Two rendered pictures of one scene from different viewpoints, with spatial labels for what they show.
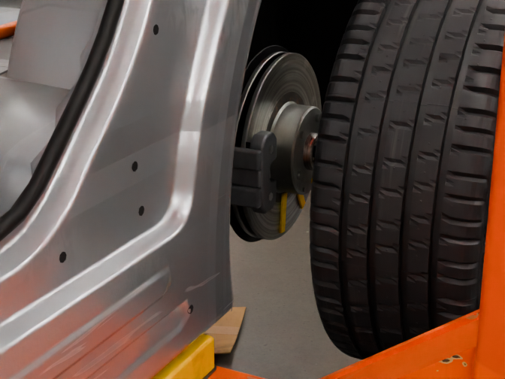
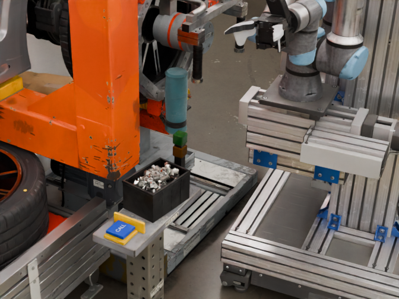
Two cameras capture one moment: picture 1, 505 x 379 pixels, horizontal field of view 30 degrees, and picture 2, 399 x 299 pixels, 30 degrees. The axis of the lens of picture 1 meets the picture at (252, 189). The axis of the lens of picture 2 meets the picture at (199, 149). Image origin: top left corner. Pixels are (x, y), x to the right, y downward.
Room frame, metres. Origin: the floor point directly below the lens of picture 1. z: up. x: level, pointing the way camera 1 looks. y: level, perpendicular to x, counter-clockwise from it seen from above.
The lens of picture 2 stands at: (-1.41, -0.75, 1.95)
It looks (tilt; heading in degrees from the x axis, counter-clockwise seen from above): 31 degrees down; 3
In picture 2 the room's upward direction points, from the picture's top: 2 degrees clockwise
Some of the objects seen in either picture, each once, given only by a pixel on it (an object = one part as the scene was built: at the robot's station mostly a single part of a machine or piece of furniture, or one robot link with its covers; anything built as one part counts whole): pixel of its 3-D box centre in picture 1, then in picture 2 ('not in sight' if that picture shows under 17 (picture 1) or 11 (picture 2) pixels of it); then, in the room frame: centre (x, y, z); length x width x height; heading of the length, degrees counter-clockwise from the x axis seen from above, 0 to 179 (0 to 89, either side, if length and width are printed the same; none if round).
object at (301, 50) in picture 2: not in sight; (298, 43); (0.62, -0.93, 1.12); 0.11 x 0.08 x 0.11; 57
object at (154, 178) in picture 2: not in sight; (156, 187); (0.72, -0.50, 0.51); 0.20 x 0.14 x 0.13; 146
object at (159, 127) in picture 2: not in sight; (160, 108); (1.37, -0.44, 0.48); 0.16 x 0.12 x 0.17; 64
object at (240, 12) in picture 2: not in sight; (234, 8); (1.42, -0.73, 0.93); 0.09 x 0.05 x 0.05; 64
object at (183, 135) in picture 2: not in sight; (180, 137); (0.86, -0.57, 0.64); 0.04 x 0.04 x 0.04; 64
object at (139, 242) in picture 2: not in sight; (149, 213); (0.68, -0.48, 0.44); 0.43 x 0.17 x 0.03; 154
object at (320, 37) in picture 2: not in sight; (307, 47); (0.90, -0.98, 0.98); 0.13 x 0.12 x 0.14; 57
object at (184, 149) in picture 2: not in sight; (180, 150); (0.86, -0.57, 0.59); 0.04 x 0.04 x 0.04; 64
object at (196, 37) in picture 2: not in sight; (190, 34); (1.11, -0.58, 0.93); 0.09 x 0.05 x 0.05; 64
